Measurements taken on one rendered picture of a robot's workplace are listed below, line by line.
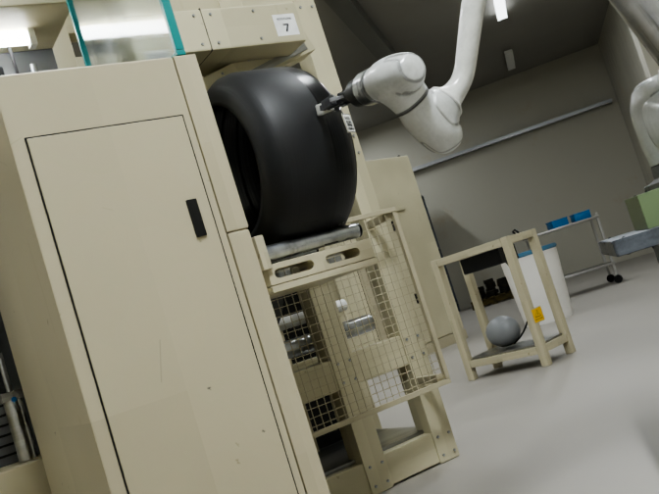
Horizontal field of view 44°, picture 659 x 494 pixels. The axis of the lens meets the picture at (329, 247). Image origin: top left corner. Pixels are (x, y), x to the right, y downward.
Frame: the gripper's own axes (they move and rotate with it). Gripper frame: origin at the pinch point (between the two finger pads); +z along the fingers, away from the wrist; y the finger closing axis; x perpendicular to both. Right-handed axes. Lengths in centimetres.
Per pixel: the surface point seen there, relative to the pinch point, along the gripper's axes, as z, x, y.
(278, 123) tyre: 4.6, 1.4, 13.0
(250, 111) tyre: 10.7, -3.9, 17.2
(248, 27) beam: 56, -39, -14
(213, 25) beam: 57, -41, -2
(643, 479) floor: -40, 119, -46
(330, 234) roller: 11.9, 35.1, 0.3
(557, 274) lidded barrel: 334, 134, -422
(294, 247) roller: 11.8, 36.0, 13.2
